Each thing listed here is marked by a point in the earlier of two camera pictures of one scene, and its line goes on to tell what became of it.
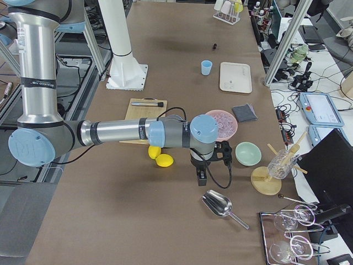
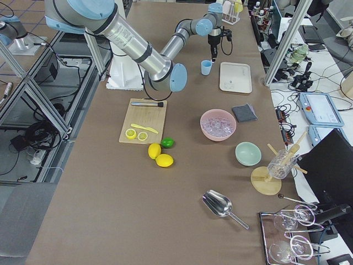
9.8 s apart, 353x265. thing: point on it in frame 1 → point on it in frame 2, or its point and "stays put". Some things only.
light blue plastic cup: [206, 65] stays put
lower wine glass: [281, 251] stays put
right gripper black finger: [202, 176] → [214, 48]
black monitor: [329, 164] stays put
